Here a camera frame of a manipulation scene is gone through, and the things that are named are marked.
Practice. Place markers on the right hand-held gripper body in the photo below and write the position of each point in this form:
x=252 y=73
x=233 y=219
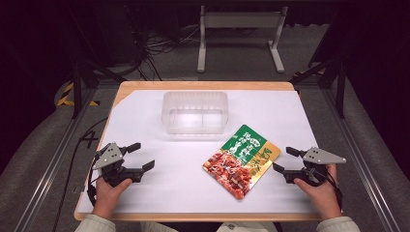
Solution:
x=317 y=161

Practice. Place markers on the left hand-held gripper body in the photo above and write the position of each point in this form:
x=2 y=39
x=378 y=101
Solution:
x=108 y=158

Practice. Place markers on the person's right hand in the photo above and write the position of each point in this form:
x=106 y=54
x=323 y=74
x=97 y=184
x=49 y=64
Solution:
x=319 y=196

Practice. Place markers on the person's left hand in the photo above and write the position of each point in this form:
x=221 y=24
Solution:
x=108 y=196

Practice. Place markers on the black tape mark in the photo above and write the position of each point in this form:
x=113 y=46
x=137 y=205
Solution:
x=89 y=139

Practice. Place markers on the white paper sheet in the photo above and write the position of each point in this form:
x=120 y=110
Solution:
x=180 y=180

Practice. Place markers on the green and red snack packet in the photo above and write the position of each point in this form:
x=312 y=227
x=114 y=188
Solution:
x=242 y=161

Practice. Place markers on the clear plastic container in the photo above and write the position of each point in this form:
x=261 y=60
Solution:
x=195 y=112

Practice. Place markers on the yellow and black hazard tape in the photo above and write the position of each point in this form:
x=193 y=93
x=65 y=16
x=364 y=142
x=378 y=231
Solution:
x=66 y=96

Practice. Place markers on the black metal stand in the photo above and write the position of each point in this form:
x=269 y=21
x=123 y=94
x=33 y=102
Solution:
x=340 y=87
x=77 y=87

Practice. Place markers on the white metal stand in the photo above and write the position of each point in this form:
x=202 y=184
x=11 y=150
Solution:
x=238 y=21

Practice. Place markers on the aluminium rail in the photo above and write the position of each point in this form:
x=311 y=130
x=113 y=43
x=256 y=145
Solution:
x=51 y=170
x=364 y=154

